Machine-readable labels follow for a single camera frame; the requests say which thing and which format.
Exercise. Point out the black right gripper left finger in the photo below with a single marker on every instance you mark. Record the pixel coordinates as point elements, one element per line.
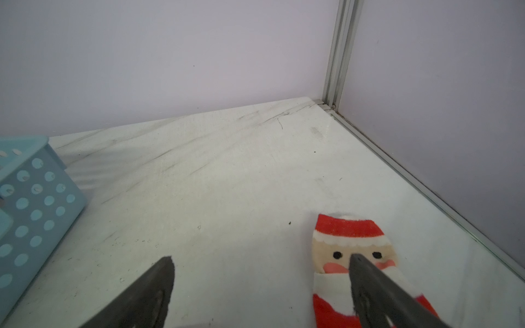
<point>144,303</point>

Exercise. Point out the red santa face sock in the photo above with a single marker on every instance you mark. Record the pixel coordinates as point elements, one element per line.
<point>334,241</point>

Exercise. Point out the light blue plastic basket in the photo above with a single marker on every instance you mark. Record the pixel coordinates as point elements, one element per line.
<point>39,204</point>

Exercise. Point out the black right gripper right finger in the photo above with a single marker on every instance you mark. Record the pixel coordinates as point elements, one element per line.
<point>380,302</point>

